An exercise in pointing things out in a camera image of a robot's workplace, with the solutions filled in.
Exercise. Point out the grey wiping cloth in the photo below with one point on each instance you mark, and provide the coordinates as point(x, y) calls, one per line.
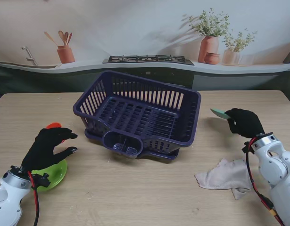
point(220, 176)

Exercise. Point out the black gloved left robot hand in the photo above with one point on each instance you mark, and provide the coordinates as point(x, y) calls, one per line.
point(41, 153)

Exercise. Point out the purple plastic dish rack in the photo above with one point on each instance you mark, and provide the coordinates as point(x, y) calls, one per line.
point(135, 110)

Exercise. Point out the lime green bowl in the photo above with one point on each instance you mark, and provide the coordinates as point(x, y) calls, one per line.
point(56, 173)

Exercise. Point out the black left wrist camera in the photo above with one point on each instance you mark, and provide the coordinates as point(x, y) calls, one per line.
point(42, 180)

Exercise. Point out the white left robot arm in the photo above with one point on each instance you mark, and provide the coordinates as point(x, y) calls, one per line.
point(8, 197)

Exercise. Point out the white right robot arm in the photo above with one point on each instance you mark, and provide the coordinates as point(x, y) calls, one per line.
point(279, 174)

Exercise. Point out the printed kitchen scene backdrop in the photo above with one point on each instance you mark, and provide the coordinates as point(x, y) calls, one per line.
point(135, 23)

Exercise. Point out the orange cup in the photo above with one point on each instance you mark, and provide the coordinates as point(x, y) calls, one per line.
point(54, 124)

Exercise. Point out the teal plate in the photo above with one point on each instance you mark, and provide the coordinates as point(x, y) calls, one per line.
point(219, 113)

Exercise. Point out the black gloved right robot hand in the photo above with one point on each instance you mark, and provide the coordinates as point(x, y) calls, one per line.
point(246, 123)

